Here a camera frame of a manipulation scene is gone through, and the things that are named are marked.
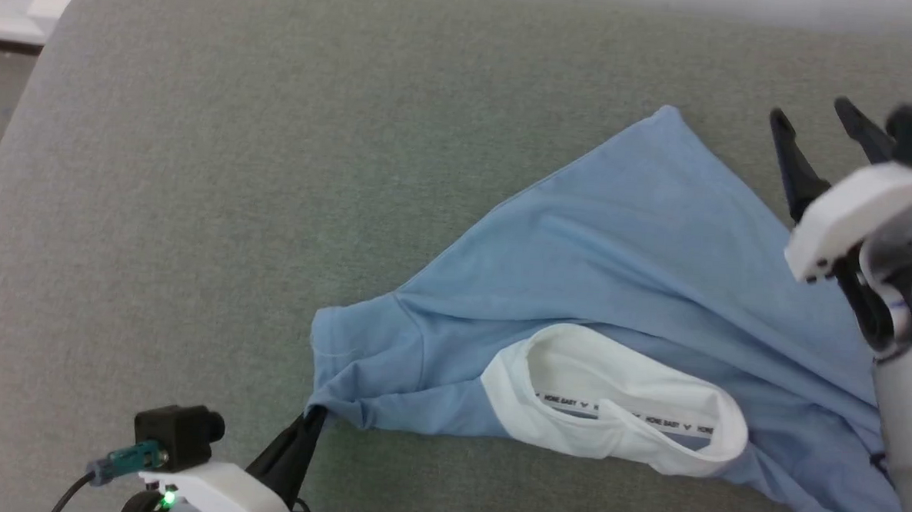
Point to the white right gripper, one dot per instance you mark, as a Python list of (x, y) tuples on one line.
[(851, 208)]

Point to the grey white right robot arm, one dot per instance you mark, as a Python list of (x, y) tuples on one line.
[(911, 399)]

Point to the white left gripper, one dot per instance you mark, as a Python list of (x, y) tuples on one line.
[(214, 495)]

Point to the dark baseboard strip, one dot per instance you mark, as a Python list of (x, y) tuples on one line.
[(7, 45)]

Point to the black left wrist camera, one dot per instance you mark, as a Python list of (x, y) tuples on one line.
[(175, 432)]

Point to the light blue white-collared shirt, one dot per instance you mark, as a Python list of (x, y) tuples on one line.
[(618, 240)]

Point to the grey fabric sofa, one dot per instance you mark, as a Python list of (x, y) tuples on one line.
[(237, 162)]

